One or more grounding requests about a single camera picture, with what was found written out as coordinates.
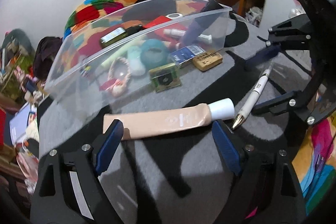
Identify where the white gold pen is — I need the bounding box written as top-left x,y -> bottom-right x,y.
232,65 -> 273,130

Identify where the beige cosmetic tube white cap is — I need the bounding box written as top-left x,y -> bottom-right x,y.
102,98 -> 235,140

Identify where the small white tube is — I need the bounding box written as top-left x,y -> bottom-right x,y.
163,28 -> 213,45

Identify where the brown 4B eraser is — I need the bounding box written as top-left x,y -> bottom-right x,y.
192,50 -> 223,72

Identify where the braided bracelet with charm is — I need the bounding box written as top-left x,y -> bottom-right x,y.
99,56 -> 132,97

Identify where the purple spray bottle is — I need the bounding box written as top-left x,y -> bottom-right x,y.
179,0 -> 223,46

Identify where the blue card box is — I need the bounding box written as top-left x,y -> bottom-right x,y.
169,45 -> 205,68

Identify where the light blue bottle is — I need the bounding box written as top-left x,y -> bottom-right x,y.
127,46 -> 146,77

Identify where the green square small box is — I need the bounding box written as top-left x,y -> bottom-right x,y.
149,63 -> 182,93

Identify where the white tape roll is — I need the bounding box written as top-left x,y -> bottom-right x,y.
166,12 -> 183,20

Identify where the clear plastic storage box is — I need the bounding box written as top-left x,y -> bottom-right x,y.
43,0 -> 234,119

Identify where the red box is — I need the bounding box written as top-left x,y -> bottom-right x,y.
143,16 -> 186,43

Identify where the dark green spray bottle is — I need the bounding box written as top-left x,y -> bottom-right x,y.
99,24 -> 144,48

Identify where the pale green tube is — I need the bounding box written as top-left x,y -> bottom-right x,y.
101,46 -> 131,69

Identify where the blue white booklet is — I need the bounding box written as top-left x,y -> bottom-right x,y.
9,103 -> 37,145

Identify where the dark purple clothes pile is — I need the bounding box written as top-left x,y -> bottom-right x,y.
33,36 -> 63,81

